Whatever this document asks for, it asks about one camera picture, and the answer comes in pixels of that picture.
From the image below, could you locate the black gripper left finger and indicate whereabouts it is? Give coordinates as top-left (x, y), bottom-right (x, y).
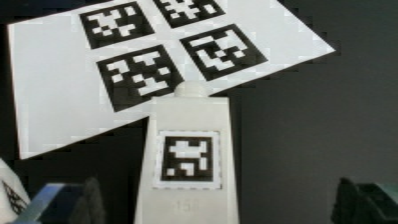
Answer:
top-left (11, 178), bottom-right (107, 224)

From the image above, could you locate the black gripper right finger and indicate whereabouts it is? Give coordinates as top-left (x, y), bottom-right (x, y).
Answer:
top-left (331, 178), bottom-right (398, 224)

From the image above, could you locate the white stool leg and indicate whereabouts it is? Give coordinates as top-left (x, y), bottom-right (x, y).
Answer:
top-left (133, 81), bottom-right (238, 224)
top-left (0, 159), bottom-right (30, 224)

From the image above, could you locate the white marker base plate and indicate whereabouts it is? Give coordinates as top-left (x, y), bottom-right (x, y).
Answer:
top-left (7, 0), bottom-right (334, 158)

